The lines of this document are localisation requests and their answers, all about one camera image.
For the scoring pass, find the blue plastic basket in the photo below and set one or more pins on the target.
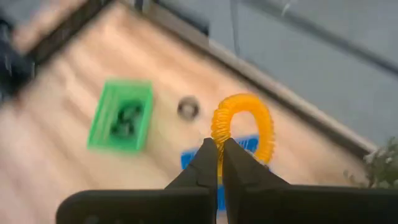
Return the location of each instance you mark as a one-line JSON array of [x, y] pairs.
[[245, 144]]

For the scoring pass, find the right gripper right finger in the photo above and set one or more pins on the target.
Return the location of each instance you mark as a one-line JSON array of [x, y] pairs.
[[239, 171]]

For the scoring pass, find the green potted plant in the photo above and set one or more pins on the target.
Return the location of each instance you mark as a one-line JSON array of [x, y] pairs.
[[382, 161]]

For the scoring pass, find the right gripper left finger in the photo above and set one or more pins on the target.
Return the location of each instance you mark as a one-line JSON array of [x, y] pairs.
[[202, 168]]

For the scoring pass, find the black table frame rail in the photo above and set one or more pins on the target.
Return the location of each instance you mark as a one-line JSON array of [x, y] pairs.
[[62, 34], [280, 91]]

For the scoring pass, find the green plastic basket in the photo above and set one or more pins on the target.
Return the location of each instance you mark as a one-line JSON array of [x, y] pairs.
[[102, 124]]

